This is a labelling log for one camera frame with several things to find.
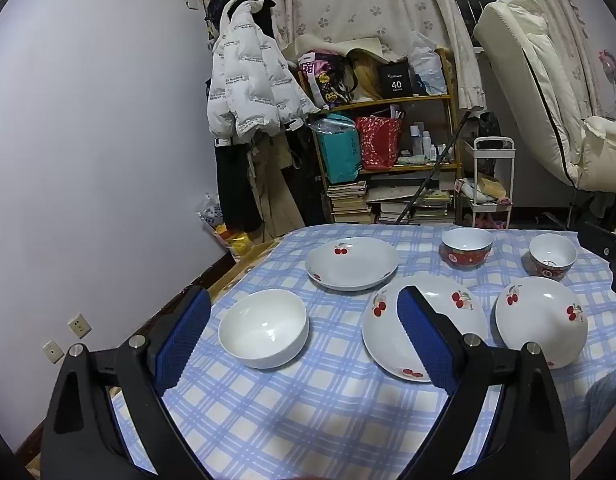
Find white bowl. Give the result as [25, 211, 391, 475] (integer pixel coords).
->
[218, 289, 310, 370]

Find cream recliner chair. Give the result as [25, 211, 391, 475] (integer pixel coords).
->
[474, 0, 616, 193]

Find beige trousers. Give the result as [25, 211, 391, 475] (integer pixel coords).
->
[248, 135, 309, 238]

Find brown patterned blanket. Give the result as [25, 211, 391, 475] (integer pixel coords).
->
[208, 240, 279, 306]

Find red patterned bowl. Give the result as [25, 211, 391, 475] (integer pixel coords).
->
[441, 227, 494, 271]
[529, 233, 578, 279]

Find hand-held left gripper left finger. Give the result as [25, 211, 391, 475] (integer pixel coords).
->
[40, 285, 212, 480]

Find stack of books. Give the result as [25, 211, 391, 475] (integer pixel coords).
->
[325, 180, 456, 226]

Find dark long pole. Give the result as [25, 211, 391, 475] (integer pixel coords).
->
[394, 110, 471, 226]

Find white plastic bag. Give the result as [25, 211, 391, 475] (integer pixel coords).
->
[407, 30, 449, 97]

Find colourful printed bag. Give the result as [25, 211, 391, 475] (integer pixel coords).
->
[298, 50, 359, 110]

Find wall socket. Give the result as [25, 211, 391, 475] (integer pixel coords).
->
[69, 313, 93, 339]

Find wooden shelf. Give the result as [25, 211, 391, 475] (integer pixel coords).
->
[295, 47, 464, 226]

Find black trousers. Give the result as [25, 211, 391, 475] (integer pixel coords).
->
[214, 135, 264, 233]

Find white trolley cart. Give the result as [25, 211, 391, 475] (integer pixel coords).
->
[458, 136, 516, 231]

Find red patterned bag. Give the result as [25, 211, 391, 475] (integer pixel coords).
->
[355, 116, 404, 171]

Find teal bag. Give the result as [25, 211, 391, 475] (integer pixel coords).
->
[315, 115, 364, 184]

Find white puffer jacket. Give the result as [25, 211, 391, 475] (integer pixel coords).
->
[206, 0, 321, 147]

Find blue fleece cloth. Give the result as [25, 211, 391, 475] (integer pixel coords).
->
[583, 367, 616, 441]

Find dark hanging garment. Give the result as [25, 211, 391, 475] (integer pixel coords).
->
[205, 0, 276, 28]

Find clear plastic bag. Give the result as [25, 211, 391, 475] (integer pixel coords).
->
[198, 192, 256, 263]

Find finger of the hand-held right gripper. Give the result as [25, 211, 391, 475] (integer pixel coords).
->
[578, 222, 616, 263]

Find white cherry print plate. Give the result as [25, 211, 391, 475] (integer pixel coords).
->
[495, 276, 589, 370]
[306, 236, 400, 292]
[362, 275, 489, 383]

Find black box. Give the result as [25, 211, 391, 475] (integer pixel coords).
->
[378, 61, 419, 100]

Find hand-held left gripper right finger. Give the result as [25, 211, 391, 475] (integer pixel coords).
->
[397, 285, 571, 480]

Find cream floral curtain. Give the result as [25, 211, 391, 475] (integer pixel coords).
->
[265, 0, 486, 111]
[508, 0, 616, 121]

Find blue checked bedsheet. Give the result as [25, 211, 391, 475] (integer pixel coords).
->
[110, 223, 616, 480]

